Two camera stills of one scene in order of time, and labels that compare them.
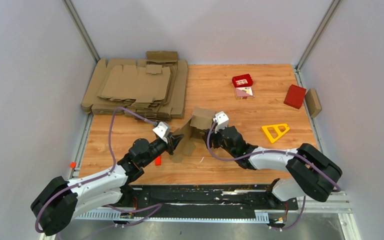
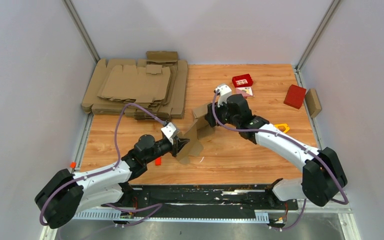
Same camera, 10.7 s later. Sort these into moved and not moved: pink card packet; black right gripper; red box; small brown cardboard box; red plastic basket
Moved: black right gripper
Not moved: pink card packet; red box; red plastic basket; small brown cardboard box
